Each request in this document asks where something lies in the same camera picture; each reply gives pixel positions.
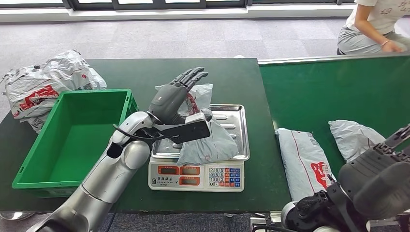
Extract silver metal base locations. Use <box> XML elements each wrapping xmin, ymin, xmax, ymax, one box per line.
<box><xmin>0</xmin><ymin>212</ymin><xmax>35</xmax><ymax>221</ymax></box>

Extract person's hand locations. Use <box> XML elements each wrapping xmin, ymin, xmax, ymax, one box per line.
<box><xmin>381</xmin><ymin>41</ymin><xmax>405</xmax><ymax>54</ymax></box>

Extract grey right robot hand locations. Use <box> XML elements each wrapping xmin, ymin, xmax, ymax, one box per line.
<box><xmin>337</xmin><ymin>123</ymin><xmax>410</xmax><ymax>222</ymax></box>

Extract long grey parcel red print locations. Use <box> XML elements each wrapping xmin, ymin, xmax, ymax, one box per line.
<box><xmin>275</xmin><ymin>128</ymin><xmax>337</xmax><ymax>203</ymax></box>

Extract white window ledge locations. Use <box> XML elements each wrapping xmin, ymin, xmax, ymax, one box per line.
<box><xmin>0</xmin><ymin>3</ymin><xmax>356</xmax><ymax>22</ymax></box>

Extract white crumpled bag red print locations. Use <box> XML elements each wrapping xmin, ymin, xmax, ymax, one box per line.
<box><xmin>2</xmin><ymin>65</ymin><xmax>61</xmax><ymax>134</ymax></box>

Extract person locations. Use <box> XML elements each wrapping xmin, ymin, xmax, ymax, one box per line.
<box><xmin>336</xmin><ymin>0</ymin><xmax>410</xmax><ymax>56</ymax></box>

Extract plain grey parcel bag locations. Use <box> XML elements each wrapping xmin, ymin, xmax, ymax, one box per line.
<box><xmin>328</xmin><ymin>120</ymin><xmax>387</xmax><ymax>164</ymax></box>

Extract white electronic scale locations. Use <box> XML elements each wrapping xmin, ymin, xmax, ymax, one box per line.
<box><xmin>148</xmin><ymin>157</ymin><xmax>245</xmax><ymax>193</ymax></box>

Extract green conveyor belt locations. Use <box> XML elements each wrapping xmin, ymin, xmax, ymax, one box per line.
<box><xmin>258</xmin><ymin>53</ymin><xmax>410</xmax><ymax>232</ymax></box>

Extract white crumpled bag red dot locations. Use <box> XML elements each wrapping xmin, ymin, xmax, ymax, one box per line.
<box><xmin>42</xmin><ymin>49</ymin><xmax>107</xmax><ymax>92</ymax></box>

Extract steel scale tray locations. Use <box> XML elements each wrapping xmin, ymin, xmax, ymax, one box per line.
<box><xmin>151</xmin><ymin>104</ymin><xmax>250</xmax><ymax>161</ymax></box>

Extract green plastic crate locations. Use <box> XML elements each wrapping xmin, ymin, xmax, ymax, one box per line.
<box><xmin>12</xmin><ymin>89</ymin><xmax>139</xmax><ymax>198</ymax></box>

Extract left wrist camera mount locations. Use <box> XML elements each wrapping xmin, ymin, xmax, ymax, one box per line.
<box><xmin>150</xmin><ymin>112</ymin><xmax>212</xmax><ymax>145</ymax></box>

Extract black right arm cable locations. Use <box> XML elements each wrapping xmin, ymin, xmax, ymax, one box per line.
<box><xmin>252</xmin><ymin>225</ymin><xmax>289</xmax><ymax>232</ymax></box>

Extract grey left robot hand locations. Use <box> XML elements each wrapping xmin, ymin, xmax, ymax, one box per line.
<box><xmin>147</xmin><ymin>66</ymin><xmax>209</xmax><ymax>126</ymax></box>

